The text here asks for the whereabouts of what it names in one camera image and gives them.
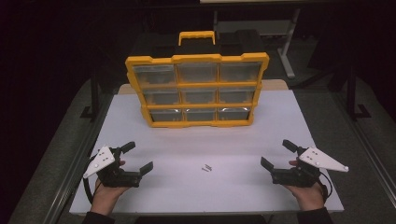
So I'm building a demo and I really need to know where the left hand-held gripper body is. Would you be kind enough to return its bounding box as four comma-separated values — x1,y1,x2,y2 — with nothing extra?
82,145,142,189

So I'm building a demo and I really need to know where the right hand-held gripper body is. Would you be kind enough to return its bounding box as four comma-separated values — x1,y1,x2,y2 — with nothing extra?
271,147,349,189

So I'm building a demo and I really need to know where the clear plastic drawer bin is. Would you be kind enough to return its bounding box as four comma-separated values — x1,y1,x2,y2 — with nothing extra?
132,64,177,88

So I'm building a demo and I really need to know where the yellow drawer organizer cabinet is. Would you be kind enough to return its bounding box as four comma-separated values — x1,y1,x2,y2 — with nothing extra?
124,51,271,129

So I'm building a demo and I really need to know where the person's left hand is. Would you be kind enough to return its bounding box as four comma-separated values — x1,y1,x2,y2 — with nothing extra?
90,160,132,217

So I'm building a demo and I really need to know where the person's right hand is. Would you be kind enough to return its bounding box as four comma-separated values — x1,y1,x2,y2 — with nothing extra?
282,159,326,212

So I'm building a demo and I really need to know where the black metal stand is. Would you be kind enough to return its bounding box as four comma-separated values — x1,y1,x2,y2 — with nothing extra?
345,66,372,120
79,73,102,120

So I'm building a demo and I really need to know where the grid of clear drawers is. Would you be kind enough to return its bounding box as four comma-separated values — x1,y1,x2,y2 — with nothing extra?
143,61,262,123

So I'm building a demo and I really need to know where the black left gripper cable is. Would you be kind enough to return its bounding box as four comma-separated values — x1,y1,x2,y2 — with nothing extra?
82,155,104,204

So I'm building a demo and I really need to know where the grey metal rail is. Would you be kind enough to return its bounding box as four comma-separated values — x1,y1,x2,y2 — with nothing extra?
330,90,396,200
46,92,113,224

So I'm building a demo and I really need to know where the white desk frame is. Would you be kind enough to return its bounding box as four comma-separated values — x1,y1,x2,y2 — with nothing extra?
213,8,302,79

